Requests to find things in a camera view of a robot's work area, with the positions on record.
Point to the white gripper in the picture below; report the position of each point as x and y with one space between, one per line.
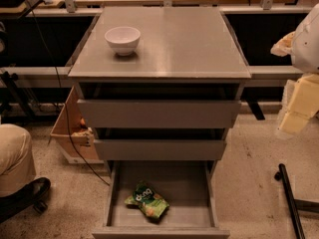
307 49

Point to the green rice chip bag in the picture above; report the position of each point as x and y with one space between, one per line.
150 203

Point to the grey drawer cabinet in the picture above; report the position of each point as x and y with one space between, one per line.
177 45

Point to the grey top drawer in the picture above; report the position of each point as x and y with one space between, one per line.
141 105

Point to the grey middle drawer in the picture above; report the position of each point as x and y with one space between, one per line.
160 144

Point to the black metal stand base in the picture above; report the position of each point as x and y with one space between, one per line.
294 205

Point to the white ceramic bowl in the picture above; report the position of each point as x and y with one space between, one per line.
123 40

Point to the person leg beige trousers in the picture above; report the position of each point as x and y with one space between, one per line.
17 166

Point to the black table leg bracket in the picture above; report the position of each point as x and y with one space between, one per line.
256 109

